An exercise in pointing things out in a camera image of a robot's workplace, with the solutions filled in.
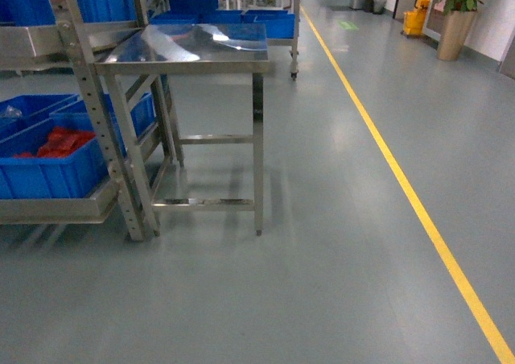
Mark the red bagged parts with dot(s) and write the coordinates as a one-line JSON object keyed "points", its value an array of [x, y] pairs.
{"points": [[61, 142]]}

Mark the stainless steel table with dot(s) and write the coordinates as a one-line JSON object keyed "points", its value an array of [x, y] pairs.
{"points": [[207, 63]]}

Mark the yellow mop bucket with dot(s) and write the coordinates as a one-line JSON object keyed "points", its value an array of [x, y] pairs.
{"points": [[415, 19]]}

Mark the blue bin far left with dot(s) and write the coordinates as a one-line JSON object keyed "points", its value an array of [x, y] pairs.
{"points": [[18, 113]]}

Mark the tall potted plant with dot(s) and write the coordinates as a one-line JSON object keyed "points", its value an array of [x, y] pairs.
{"points": [[458, 16]]}

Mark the blue bin with red parts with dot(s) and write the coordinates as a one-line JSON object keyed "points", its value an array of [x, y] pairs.
{"points": [[25, 175]]}

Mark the stainless steel shelf rack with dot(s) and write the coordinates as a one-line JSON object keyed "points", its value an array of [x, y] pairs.
{"points": [[46, 34]]}

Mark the blue plastic bin behind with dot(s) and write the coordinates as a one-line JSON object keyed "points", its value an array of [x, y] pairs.
{"points": [[75, 116]]}

